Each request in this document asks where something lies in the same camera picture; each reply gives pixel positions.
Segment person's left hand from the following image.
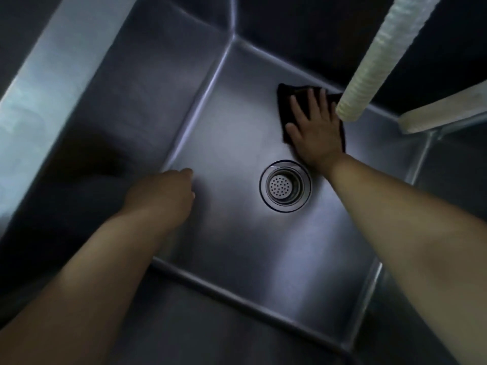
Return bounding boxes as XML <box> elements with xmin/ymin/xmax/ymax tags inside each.
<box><xmin>123</xmin><ymin>168</ymin><xmax>196</xmax><ymax>234</ymax></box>

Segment person's right hand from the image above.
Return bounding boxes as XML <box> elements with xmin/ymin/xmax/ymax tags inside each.
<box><xmin>285</xmin><ymin>88</ymin><xmax>348</xmax><ymax>173</ymax></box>

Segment black cleaning cloth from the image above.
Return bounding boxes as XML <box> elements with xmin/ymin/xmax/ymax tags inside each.
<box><xmin>276</xmin><ymin>83</ymin><xmax>347</xmax><ymax>153</ymax></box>

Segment person's right forearm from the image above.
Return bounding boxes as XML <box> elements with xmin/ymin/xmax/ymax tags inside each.
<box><xmin>328</xmin><ymin>153</ymin><xmax>487</xmax><ymax>365</ymax></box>

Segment person's left forearm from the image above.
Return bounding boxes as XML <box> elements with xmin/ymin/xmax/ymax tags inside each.
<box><xmin>0</xmin><ymin>209</ymin><xmax>172</xmax><ymax>365</ymax></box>

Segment round metal sink strainer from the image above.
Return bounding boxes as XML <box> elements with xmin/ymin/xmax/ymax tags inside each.
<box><xmin>259</xmin><ymin>160</ymin><xmax>312</xmax><ymax>213</ymax></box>

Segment stainless steel sink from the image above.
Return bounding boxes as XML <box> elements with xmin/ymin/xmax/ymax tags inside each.
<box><xmin>0</xmin><ymin>0</ymin><xmax>487</xmax><ymax>365</ymax></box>

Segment white corrugated hose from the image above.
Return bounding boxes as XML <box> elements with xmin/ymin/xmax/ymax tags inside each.
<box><xmin>336</xmin><ymin>0</ymin><xmax>444</xmax><ymax>122</ymax></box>

